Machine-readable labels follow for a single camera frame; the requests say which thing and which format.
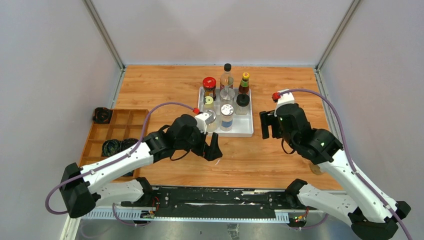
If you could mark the white divided tray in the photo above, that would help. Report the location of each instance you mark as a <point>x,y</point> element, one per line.
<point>242,126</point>

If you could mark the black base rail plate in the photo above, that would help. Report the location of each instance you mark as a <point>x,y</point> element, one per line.
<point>218,203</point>

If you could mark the yellow cap sauce bottle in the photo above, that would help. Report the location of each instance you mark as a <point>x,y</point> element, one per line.
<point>244,85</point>

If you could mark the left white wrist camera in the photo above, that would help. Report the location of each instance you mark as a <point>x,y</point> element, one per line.
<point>201,122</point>

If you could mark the red lid brown jar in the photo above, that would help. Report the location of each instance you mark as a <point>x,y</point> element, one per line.
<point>209,85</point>

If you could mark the black cap grinder bottle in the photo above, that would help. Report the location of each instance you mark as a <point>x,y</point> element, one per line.
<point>315,169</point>

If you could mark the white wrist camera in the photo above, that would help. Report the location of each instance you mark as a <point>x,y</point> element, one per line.
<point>201,122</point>
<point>282,97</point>

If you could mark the silver lid peppercorn bottle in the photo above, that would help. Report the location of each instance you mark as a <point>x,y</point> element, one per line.
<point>227,115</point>

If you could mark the black cap soy sauce bottle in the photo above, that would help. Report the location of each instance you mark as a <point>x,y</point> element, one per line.
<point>226,79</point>

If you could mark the round glass jar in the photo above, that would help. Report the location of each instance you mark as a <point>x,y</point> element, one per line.
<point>211,121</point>

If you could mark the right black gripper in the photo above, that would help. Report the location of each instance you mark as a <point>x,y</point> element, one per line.
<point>268,118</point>

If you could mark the black cap white pepper bottle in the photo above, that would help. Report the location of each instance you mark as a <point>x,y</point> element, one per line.
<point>242,104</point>

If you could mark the yellow lid spice bottle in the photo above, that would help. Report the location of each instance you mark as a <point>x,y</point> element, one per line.
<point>208,103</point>

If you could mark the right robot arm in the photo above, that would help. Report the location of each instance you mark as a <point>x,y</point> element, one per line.
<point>371,214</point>

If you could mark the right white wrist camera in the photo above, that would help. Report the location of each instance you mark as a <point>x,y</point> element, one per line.
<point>282,97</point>

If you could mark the silver lid shaker jar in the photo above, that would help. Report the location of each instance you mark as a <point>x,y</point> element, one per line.
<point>226,96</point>

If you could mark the wooden compartment organizer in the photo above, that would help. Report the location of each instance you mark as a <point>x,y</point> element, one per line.
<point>110,124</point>

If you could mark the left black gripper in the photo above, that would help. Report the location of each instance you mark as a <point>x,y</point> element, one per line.
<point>211,152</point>

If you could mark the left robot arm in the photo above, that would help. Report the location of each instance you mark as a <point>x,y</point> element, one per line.
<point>84,188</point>

